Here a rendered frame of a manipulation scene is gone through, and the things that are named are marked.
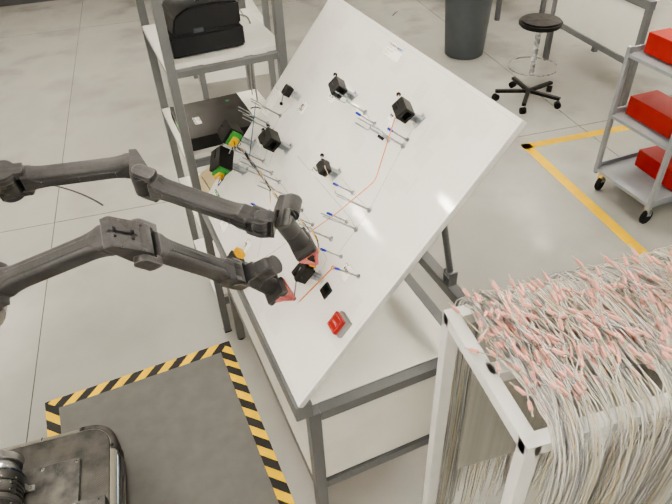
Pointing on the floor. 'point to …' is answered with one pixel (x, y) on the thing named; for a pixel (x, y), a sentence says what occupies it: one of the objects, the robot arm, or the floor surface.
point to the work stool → (541, 23)
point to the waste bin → (466, 28)
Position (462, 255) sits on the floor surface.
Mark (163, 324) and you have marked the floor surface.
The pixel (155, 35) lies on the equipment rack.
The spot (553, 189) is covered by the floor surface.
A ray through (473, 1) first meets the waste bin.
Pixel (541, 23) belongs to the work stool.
